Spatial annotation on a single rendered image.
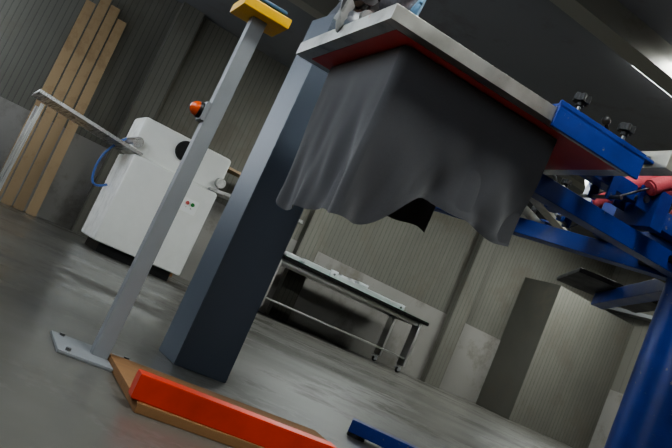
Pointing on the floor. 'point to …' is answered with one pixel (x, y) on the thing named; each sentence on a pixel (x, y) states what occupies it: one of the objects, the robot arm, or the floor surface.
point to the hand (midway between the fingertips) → (347, 31)
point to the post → (261, 21)
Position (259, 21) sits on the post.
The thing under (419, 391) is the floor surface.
